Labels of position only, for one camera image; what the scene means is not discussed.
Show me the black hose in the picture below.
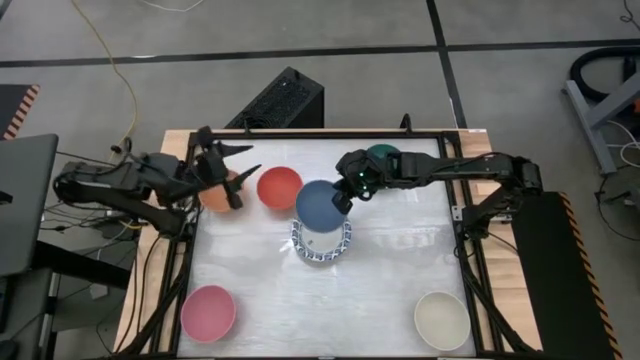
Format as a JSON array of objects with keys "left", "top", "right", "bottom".
[{"left": 569, "top": 46, "right": 640, "bottom": 104}]

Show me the blue plastic bowl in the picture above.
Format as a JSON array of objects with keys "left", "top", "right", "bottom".
[{"left": 295, "top": 179, "right": 351, "bottom": 234}]

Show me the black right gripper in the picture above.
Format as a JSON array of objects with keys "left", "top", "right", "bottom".
[{"left": 331, "top": 148, "right": 390, "bottom": 216}]

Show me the blue patterned paper bowl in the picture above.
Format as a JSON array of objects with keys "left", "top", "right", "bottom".
[
  {"left": 292, "top": 217, "right": 352, "bottom": 263},
  {"left": 291, "top": 215, "right": 353, "bottom": 265}
]

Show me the black hazard-striped mat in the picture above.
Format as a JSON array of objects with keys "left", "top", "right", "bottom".
[{"left": 0, "top": 83, "right": 41, "bottom": 141}]

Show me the orange plastic bowl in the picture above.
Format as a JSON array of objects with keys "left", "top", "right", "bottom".
[{"left": 198, "top": 169, "right": 247, "bottom": 214}]

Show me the black computer tower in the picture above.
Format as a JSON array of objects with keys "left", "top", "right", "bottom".
[{"left": 224, "top": 66, "right": 325, "bottom": 130}]

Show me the black table frame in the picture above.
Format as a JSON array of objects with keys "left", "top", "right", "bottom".
[{"left": 114, "top": 113, "right": 544, "bottom": 360}]

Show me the black hazard-striped platform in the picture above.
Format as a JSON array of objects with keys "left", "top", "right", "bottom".
[{"left": 512, "top": 191, "right": 624, "bottom": 360}]

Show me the yellow cable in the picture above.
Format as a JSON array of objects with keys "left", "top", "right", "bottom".
[{"left": 69, "top": 0, "right": 139, "bottom": 151}]

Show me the cream plastic bowl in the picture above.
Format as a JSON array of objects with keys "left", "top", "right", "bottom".
[{"left": 413, "top": 290, "right": 472, "bottom": 352}]

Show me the red plastic bowl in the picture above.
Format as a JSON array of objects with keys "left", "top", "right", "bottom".
[{"left": 256, "top": 166, "right": 305, "bottom": 211}]

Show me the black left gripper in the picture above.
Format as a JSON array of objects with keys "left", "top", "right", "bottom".
[{"left": 187, "top": 126, "right": 263, "bottom": 210}]

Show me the white cable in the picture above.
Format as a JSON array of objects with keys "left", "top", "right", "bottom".
[{"left": 137, "top": 0, "right": 206, "bottom": 14}]

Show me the grey metal stand leg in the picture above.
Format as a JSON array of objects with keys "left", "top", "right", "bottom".
[{"left": 562, "top": 69, "right": 640, "bottom": 175}]

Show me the pink plastic bowl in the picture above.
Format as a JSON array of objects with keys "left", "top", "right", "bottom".
[{"left": 180, "top": 284, "right": 237, "bottom": 344}]

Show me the teal plastic bowl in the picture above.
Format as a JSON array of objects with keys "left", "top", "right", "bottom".
[{"left": 366, "top": 143, "right": 401, "bottom": 161}]

